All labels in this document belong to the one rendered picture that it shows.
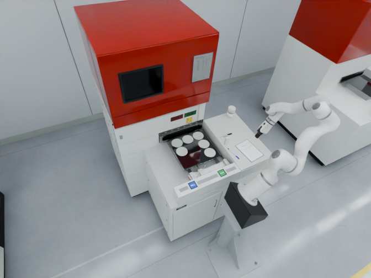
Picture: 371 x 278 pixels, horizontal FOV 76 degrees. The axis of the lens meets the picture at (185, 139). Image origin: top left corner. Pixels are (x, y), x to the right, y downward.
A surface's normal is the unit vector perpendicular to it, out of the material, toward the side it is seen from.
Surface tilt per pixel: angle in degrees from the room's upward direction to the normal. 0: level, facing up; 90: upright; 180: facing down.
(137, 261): 0
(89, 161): 0
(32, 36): 90
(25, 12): 90
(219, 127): 0
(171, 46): 90
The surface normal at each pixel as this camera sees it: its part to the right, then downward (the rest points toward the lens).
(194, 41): 0.44, 0.69
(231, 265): 0.05, -0.66
